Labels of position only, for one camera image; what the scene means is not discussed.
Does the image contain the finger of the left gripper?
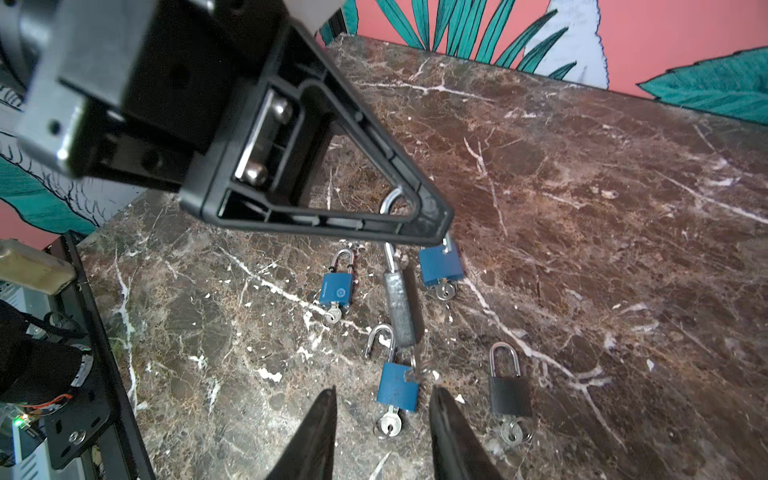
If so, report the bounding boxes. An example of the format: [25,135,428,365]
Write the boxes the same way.
[179,21,454,246]

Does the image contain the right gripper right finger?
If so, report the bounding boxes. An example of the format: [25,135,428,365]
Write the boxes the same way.
[429,387,502,480]

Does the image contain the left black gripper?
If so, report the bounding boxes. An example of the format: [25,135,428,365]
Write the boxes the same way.
[1,1,299,191]

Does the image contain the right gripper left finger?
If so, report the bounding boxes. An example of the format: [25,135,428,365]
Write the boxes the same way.
[267,387,337,479]

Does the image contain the black padlock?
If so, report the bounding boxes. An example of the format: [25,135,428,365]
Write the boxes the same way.
[489,341,534,447]
[379,187,426,349]

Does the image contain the blue padlock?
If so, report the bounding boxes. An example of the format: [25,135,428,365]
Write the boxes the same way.
[363,324,419,437]
[319,249,355,324]
[419,233,465,301]

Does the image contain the small green circuit board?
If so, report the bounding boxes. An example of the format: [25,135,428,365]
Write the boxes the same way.
[1,403,40,445]

